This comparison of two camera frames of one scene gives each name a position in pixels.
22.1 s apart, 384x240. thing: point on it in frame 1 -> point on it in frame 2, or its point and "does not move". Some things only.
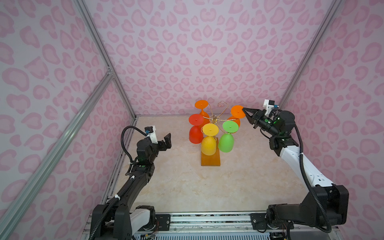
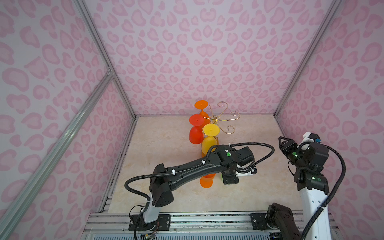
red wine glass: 196,134 does not move
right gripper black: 257,119 -> 286,147
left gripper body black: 155,150 -> 231,178
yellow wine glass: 208,143 does not move
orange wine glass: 238,113 -> 206,181
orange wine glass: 203,104 does not move
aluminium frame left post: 105,54 does not move
